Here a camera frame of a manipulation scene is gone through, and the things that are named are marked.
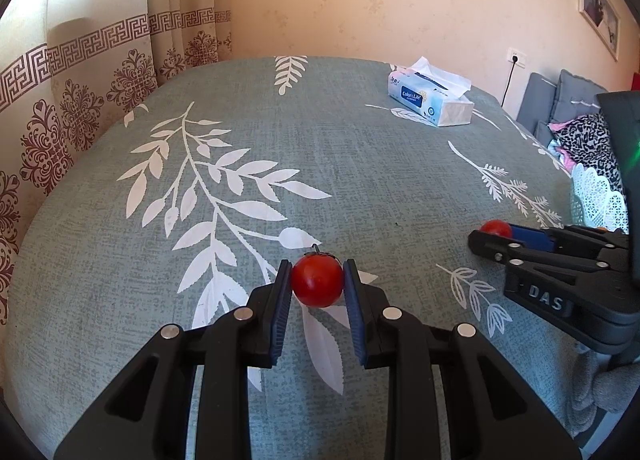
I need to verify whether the person's right hand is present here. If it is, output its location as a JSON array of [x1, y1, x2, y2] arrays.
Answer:
[[570, 340, 621, 438]]

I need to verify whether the red tomato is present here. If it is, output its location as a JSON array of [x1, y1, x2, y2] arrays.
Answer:
[[291, 252, 345, 309], [481, 220, 513, 239]]

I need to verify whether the teal leaf print tablecloth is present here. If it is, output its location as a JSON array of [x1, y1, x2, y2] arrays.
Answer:
[[2, 56, 601, 460]]

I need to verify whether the leopard print cloth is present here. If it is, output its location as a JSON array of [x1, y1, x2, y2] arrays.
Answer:
[[555, 112, 623, 181]]

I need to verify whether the grey quilted cushion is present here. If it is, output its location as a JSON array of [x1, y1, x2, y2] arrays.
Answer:
[[552, 69, 608, 123]]

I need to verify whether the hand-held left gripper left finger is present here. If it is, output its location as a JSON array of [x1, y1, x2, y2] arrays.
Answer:
[[54, 259, 293, 460]]

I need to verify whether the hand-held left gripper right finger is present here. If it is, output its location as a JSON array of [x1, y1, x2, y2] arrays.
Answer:
[[342, 258, 581, 460]]

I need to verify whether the framed wall picture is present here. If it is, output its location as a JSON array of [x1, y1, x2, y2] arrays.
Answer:
[[575, 0, 621, 61]]

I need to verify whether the light blue plastic lattice basket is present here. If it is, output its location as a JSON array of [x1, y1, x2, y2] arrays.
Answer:
[[570, 162, 628, 233]]

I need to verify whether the beige patterned curtain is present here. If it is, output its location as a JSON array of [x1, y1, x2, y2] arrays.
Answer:
[[0, 0, 233, 326]]

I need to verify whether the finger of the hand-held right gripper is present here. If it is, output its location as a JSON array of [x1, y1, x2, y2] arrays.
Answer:
[[468, 230, 610, 274], [510, 224, 630, 252]]

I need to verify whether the black power cable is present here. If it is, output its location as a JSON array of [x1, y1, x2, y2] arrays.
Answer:
[[500, 60, 516, 108]]

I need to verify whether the soft tissue pack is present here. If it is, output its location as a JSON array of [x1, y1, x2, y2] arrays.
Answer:
[[387, 56, 475, 128]]

